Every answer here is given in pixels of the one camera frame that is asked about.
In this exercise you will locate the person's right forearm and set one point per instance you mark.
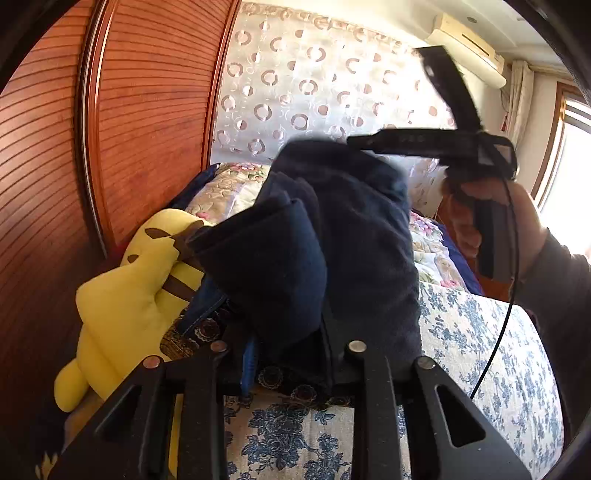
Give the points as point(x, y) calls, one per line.
point(558, 281)

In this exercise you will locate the brown slatted wooden wardrobe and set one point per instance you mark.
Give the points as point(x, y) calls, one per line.
point(138, 115)

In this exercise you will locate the sheer circle-patterned curtain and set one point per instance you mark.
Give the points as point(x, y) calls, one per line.
point(314, 83)

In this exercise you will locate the wooden framed window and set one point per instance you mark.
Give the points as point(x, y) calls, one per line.
point(568, 170)

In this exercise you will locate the white wall air conditioner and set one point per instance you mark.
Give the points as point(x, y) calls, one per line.
point(471, 50)

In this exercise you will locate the blue floral bed sheet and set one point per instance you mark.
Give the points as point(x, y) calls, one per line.
point(461, 350)

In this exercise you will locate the person's right hand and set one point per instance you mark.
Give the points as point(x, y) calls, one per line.
point(526, 221)

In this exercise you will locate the white window curtain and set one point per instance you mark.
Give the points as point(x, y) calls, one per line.
point(519, 101)

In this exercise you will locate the yellow plush toy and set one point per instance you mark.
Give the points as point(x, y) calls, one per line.
point(124, 295)

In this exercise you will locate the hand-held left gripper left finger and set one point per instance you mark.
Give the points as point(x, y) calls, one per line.
point(249, 362)

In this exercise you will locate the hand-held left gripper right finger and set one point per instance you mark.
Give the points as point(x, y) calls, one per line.
point(334, 364)

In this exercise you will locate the pink floral quilt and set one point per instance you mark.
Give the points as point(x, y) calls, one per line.
point(429, 249)

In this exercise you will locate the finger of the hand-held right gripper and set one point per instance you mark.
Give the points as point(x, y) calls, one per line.
point(406, 141)
point(452, 87)

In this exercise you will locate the navy printed t-shirt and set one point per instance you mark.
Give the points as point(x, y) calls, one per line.
point(332, 240)

